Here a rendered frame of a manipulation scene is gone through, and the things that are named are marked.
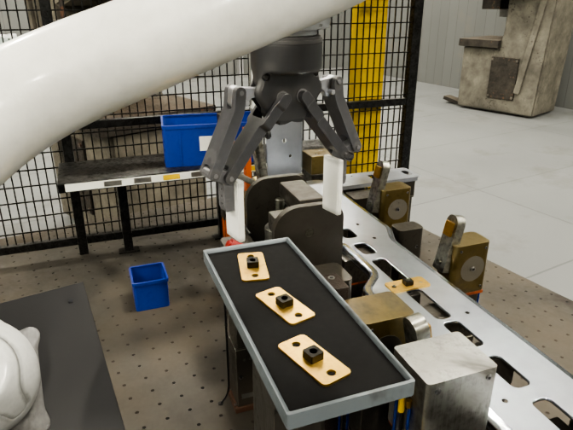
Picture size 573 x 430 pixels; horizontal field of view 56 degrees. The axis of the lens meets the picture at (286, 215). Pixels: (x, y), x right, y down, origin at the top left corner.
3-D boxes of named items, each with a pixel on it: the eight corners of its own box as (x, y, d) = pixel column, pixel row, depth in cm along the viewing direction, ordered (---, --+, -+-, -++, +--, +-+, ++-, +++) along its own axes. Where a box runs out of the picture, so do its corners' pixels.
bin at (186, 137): (262, 161, 171) (261, 121, 166) (164, 168, 165) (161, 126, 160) (253, 148, 186) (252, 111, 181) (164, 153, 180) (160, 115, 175)
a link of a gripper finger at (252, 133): (294, 99, 56) (286, 90, 55) (235, 188, 55) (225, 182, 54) (274, 93, 59) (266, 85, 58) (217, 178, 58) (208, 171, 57)
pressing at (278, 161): (302, 173, 170) (303, 62, 157) (267, 177, 166) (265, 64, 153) (301, 172, 170) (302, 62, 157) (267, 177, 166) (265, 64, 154)
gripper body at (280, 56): (270, 36, 50) (272, 134, 53) (341, 32, 54) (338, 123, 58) (232, 31, 56) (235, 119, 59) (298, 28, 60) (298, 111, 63)
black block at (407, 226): (423, 326, 144) (435, 226, 133) (391, 334, 141) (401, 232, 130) (413, 316, 149) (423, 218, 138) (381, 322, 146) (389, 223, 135)
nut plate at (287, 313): (316, 316, 65) (316, 308, 65) (291, 326, 63) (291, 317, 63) (278, 287, 72) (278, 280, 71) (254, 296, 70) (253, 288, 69)
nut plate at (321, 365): (352, 374, 55) (353, 364, 55) (324, 388, 53) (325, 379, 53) (303, 335, 62) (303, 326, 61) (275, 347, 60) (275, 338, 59)
